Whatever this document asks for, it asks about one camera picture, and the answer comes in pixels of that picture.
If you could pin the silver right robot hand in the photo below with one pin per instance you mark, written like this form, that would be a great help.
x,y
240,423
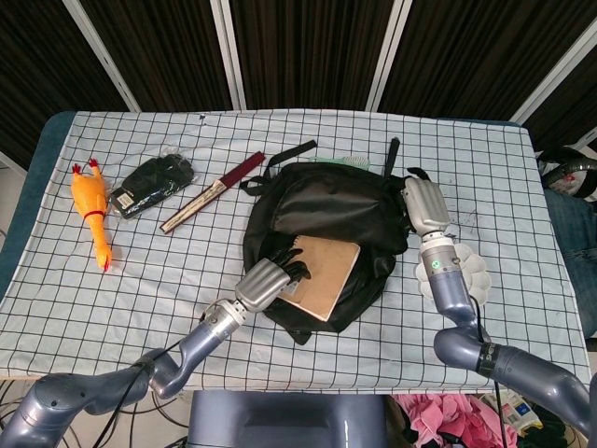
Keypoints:
x,y
426,205

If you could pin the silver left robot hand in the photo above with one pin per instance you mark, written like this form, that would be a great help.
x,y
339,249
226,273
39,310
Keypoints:
x,y
263,284

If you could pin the brown spiral notebook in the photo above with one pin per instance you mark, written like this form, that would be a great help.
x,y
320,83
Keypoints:
x,y
326,275

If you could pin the black backpack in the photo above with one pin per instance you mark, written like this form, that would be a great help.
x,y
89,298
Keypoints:
x,y
336,205

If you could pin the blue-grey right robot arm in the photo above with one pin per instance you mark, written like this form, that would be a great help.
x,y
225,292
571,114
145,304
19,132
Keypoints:
x,y
466,345

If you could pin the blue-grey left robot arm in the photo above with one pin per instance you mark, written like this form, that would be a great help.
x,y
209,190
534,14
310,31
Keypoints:
x,y
186,354

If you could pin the green hair brush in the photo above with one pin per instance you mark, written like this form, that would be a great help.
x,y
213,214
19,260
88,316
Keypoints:
x,y
356,161

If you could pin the white flower paint palette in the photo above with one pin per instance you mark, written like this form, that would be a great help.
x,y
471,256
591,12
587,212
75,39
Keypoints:
x,y
478,275

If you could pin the dark red folded fan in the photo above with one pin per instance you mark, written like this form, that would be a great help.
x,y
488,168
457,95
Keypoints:
x,y
210,193

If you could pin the white black-grid tablecloth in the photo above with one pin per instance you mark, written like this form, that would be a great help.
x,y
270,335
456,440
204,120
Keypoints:
x,y
140,289

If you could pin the blue-grey robot torso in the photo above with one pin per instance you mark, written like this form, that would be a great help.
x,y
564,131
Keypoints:
x,y
280,420

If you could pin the black gloves in plastic bag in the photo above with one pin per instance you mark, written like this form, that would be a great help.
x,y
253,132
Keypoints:
x,y
151,184

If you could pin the blue jeans leg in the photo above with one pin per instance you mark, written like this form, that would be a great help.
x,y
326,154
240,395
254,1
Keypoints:
x,y
573,242

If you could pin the yellow rubber chicken toy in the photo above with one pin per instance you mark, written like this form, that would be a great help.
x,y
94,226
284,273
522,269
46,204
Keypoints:
x,y
91,200

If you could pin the pink cloth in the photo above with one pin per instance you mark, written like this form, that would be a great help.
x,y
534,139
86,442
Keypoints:
x,y
448,415

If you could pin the box with blue label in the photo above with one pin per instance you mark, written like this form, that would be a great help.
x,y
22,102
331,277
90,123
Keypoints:
x,y
520,413

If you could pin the dark blue table pad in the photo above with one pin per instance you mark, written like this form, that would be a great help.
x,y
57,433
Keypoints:
x,y
32,186

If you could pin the white partition post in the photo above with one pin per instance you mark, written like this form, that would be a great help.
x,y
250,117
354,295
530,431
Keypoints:
x,y
555,74
387,56
228,56
100,56

